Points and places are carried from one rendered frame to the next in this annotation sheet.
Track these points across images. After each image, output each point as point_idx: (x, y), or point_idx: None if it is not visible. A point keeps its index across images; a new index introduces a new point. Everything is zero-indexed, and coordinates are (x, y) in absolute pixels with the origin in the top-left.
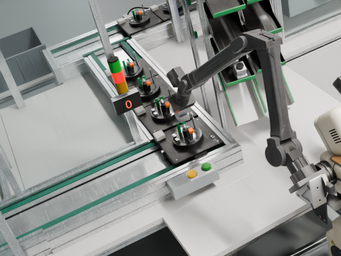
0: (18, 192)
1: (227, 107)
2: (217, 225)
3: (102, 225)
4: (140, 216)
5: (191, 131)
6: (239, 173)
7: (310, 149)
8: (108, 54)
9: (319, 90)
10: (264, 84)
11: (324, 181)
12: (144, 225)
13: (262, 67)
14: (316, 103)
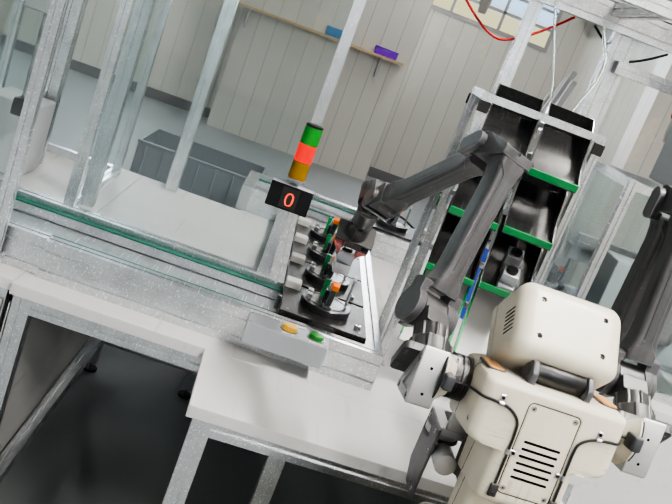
0: (70, 198)
1: None
2: (263, 401)
3: (123, 298)
4: (179, 329)
5: (335, 287)
6: (351, 392)
7: None
8: (315, 117)
9: None
10: (467, 206)
11: (447, 364)
12: (172, 337)
13: (480, 183)
14: None
